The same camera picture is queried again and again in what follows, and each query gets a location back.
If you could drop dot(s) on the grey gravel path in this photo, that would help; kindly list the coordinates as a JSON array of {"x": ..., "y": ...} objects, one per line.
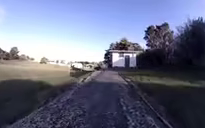
[{"x": 101, "y": 96}]

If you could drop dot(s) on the distant row of trees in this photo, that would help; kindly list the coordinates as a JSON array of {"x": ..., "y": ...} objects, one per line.
[{"x": 10, "y": 54}]

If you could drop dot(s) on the small white building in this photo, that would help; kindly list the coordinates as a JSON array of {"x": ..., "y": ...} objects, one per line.
[{"x": 124, "y": 58}]

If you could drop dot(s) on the grass field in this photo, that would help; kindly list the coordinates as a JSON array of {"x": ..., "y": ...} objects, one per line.
[{"x": 23, "y": 83}]

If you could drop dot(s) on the row of dark trees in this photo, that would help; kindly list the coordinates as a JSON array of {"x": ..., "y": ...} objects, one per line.
[{"x": 170, "y": 43}]

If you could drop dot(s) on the grass verge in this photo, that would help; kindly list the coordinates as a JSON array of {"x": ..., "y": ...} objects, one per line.
[{"x": 180, "y": 96}]

